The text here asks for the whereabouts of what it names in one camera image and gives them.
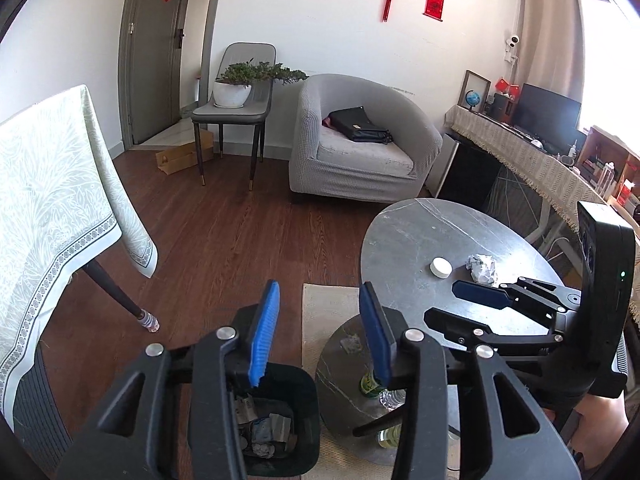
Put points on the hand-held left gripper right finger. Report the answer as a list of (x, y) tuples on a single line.
[(375, 335)]

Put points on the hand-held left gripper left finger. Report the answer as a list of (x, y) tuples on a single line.
[(262, 330)]

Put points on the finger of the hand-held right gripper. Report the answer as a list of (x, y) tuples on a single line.
[(480, 292), (450, 322)]

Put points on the white paper ball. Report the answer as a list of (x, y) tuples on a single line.
[(482, 267)]

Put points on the white round lid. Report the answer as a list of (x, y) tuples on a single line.
[(441, 266)]

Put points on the black trash bin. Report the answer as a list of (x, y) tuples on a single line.
[(300, 385)]

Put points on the person's right forearm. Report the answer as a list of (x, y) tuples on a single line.
[(600, 425)]

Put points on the small crumpled wrapper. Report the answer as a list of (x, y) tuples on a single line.
[(351, 344)]

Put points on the green glass bottle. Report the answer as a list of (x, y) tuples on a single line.
[(370, 387)]

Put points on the grey mesh office chair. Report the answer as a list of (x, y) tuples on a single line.
[(621, 355)]

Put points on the beige rug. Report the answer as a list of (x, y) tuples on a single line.
[(325, 305)]

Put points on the clear plastic bottle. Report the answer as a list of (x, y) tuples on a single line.
[(392, 400)]

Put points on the round grey marble table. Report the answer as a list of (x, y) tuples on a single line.
[(415, 240)]

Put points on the bottle with yellow liquid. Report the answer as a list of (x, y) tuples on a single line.
[(387, 435)]

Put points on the black cabinet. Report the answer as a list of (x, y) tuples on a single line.
[(470, 175)]

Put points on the desk with lace cloth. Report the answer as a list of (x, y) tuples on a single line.
[(525, 160)]

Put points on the dark table leg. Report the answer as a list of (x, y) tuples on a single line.
[(115, 292)]

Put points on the wooden bookshelf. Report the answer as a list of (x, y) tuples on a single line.
[(600, 145)]

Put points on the grey armchair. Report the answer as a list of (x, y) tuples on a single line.
[(360, 160)]

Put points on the dark wooden box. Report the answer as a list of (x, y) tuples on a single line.
[(502, 107)]

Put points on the flat cardboard box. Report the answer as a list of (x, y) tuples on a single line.
[(180, 160)]

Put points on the black computer monitor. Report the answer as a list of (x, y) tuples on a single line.
[(545, 110)]

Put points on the small blue globe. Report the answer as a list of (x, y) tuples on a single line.
[(471, 97)]

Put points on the small red flags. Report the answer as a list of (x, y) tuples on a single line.
[(507, 86)]

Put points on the black leather bag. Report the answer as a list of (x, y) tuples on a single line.
[(357, 122)]

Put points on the grey dining chair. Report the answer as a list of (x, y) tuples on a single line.
[(227, 114)]

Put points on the grey ribbed chair back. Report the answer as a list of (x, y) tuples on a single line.
[(40, 410)]

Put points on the potted plant in white pot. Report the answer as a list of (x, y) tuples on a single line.
[(231, 95)]

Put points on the bright window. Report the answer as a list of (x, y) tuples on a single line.
[(610, 60)]

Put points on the pale green patterned tablecloth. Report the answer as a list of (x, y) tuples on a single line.
[(50, 210)]

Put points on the beige curtain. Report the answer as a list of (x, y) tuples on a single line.
[(550, 35)]

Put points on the grey door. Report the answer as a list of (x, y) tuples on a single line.
[(150, 60)]

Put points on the wooden picture frame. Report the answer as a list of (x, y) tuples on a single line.
[(470, 82)]

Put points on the white security camera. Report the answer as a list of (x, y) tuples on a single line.
[(512, 42)]

